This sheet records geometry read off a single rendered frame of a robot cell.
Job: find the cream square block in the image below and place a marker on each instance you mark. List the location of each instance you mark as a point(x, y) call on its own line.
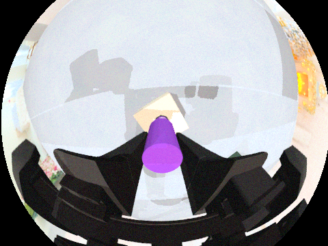
point(163, 105)

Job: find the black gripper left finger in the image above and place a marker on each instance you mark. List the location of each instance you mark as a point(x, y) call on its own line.
point(117, 172)

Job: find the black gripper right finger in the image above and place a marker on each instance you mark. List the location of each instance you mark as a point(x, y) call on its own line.
point(205, 173)

